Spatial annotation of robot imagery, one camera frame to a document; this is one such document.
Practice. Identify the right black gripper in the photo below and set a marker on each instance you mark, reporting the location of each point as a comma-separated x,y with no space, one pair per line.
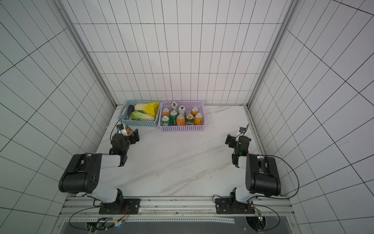
231,141

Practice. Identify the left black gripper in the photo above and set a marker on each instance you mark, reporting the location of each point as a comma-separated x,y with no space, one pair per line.
131,137

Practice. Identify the green sprite can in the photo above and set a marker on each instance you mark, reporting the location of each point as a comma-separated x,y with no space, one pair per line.
173,117
165,120

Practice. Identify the silver slim can back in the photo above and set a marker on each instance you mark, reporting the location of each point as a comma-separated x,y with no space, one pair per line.
174,106

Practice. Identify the silver slim can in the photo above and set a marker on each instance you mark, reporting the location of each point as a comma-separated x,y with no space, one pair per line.
174,106
182,110

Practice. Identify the purple plastic basket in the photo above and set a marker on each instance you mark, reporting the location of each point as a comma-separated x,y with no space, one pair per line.
188,105

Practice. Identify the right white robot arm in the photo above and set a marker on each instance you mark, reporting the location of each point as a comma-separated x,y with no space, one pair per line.
261,176

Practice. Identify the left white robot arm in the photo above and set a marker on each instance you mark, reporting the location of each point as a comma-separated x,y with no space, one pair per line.
82,177

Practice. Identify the blue plastic basket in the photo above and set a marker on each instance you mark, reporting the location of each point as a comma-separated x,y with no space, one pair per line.
123,115

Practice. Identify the green lettuce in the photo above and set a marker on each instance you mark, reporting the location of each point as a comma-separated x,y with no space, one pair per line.
142,116

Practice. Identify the dark purple eggplant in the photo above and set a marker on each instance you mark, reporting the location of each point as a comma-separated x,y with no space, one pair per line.
130,110

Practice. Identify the yellow napa cabbage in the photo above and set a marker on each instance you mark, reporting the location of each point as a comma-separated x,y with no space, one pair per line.
149,108

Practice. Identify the orange fanta can front right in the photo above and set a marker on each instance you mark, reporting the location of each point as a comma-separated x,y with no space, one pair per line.
198,119

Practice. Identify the green brown can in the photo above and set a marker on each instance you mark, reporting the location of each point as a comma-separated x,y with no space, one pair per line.
189,120

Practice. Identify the orange fanta can back right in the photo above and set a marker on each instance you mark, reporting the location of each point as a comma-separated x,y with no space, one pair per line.
195,111

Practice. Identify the orange fanta can front middle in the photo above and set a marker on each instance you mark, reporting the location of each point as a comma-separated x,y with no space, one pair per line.
180,121

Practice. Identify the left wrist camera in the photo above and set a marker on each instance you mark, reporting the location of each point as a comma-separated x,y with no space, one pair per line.
120,128

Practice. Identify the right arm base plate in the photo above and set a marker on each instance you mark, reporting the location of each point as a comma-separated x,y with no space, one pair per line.
224,206

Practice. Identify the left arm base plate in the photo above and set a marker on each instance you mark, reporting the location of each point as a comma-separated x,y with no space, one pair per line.
121,207

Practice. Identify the aluminium mounting rail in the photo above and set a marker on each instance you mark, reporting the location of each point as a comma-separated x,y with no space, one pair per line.
171,209

